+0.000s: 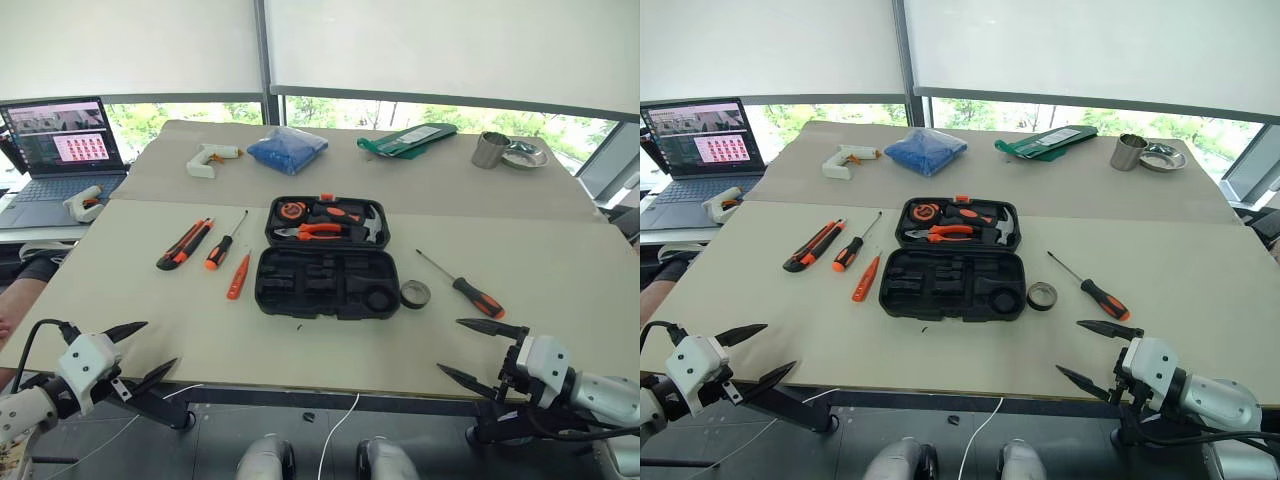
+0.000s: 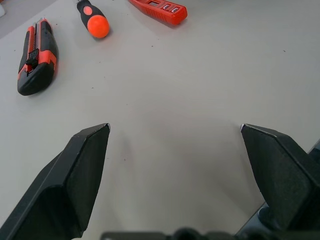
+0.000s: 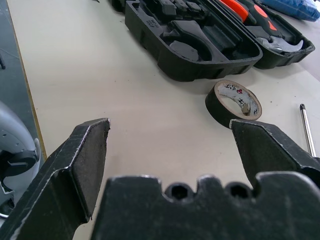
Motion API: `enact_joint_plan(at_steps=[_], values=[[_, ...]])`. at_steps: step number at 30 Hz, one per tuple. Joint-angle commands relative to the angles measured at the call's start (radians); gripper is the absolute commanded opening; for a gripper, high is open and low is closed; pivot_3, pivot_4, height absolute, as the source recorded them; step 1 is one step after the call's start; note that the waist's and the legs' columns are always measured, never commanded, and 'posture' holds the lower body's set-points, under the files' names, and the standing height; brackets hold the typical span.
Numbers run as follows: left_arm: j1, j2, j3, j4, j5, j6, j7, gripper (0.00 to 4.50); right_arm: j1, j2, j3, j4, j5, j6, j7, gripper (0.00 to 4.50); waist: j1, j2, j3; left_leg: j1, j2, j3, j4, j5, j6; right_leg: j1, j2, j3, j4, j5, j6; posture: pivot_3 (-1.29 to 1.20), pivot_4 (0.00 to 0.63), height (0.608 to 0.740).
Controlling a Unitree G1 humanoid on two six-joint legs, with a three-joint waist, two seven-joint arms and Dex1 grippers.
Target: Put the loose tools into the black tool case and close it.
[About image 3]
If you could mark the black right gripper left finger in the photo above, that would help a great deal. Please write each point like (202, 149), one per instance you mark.
(82, 162)

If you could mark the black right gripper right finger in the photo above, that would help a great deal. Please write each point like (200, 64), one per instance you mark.
(265, 150)

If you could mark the black electrical tape roll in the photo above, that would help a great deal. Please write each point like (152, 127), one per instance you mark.
(215, 110)

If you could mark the black tool case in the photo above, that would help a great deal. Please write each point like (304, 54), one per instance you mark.
(187, 65)

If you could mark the silver robot torso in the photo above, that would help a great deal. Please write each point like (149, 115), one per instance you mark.
(12, 130)

